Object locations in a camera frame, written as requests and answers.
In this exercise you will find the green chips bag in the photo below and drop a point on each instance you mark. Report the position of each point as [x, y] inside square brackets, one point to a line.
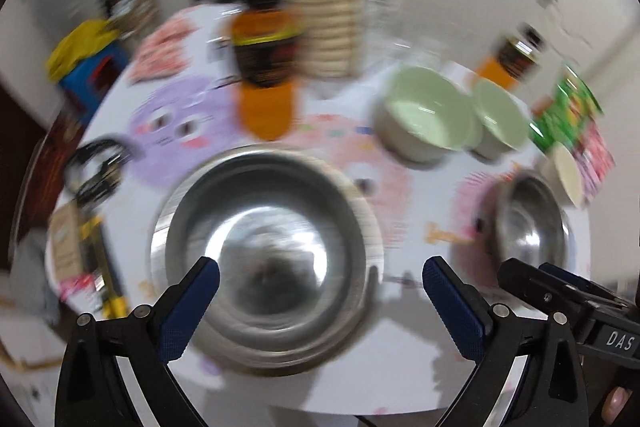
[565, 107]

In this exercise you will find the yellow black tool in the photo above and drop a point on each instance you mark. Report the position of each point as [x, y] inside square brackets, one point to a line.
[112, 302]

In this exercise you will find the person's right hand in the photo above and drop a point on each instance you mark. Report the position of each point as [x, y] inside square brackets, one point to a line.
[615, 403]

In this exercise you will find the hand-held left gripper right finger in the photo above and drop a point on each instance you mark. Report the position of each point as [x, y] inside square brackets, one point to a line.
[455, 307]

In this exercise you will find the orange juice bottle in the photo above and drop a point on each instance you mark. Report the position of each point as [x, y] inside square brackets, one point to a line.
[515, 54]
[265, 57]

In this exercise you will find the small steel bowl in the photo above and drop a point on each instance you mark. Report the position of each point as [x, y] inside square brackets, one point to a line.
[530, 222]

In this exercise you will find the large green bowl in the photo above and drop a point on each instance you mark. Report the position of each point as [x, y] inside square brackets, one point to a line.
[425, 107]

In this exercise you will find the grey cloth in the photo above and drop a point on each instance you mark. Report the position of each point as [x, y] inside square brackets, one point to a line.
[32, 272]

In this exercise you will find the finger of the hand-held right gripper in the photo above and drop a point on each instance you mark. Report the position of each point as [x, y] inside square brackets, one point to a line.
[530, 282]
[585, 287]

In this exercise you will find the biscuit pack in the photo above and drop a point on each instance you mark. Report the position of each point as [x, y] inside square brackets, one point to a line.
[327, 27]

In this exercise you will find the large steel bowl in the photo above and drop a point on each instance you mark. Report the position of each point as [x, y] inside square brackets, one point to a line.
[270, 207]

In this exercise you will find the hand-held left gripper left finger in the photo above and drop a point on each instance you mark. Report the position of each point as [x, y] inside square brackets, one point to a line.
[190, 307]

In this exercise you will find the red snack packet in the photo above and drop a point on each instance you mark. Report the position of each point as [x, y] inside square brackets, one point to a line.
[160, 49]

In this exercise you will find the blue stool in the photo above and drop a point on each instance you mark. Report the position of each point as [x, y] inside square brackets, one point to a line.
[85, 77]

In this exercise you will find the small cardboard box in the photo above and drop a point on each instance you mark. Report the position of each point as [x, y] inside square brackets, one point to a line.
[65, 242]

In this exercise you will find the brown box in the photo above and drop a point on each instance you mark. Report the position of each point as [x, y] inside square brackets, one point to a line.
[135, 14]

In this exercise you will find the yellow cloth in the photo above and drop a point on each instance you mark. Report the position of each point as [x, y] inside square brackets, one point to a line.
[75, 44]

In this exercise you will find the pink snack bag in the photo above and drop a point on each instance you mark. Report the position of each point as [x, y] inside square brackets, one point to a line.
[597, 157]

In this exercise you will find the white bowl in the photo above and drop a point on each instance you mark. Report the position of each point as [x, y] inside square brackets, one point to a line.
[567, 172]

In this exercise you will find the printed tablecloth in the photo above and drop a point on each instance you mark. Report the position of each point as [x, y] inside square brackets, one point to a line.
[140, 202]

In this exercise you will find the small green bowl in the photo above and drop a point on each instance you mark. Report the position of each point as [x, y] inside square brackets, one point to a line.
[500, 117]

